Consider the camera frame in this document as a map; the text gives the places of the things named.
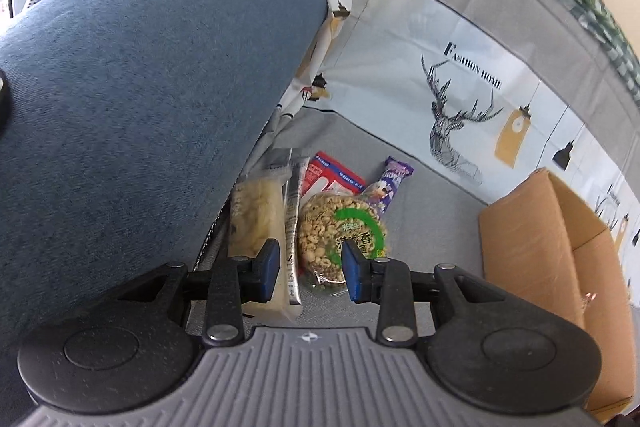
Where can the pale yellow snack packet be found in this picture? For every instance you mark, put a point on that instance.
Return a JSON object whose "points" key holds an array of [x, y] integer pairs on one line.
{"points": [[252, 217]]}

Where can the red white-label snack packet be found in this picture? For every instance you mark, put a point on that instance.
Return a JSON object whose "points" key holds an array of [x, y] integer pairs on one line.
{"points": [[325, 177]]}

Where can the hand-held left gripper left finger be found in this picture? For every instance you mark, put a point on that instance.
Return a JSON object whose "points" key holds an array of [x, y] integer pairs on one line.
{"points": [[270, 267]]}

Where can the silver stick snack packet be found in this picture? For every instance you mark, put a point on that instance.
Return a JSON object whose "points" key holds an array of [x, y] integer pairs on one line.
{"points": [[292, 207]]}

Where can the cardboard box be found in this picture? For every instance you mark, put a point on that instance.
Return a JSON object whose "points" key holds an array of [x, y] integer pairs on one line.
{"points": [[525, 232]]}

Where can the grey deer-print sofa cover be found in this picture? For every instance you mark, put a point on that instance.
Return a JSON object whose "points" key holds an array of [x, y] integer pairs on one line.
{"points": [[450, 32]]}

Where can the round puffed grain cake packet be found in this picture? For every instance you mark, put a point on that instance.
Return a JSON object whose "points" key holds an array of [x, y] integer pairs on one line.
{"points": [[320, 227]]}

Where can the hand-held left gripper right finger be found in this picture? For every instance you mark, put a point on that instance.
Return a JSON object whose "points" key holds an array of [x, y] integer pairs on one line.
{"points": [[352, 274]]}

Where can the purple snack packet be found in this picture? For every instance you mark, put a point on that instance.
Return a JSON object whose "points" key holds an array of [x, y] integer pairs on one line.
{"points": [[387, 187]]}

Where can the blue sofa cushion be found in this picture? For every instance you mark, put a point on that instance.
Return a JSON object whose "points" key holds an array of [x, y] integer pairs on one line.
{"points": [[125, 107]]}

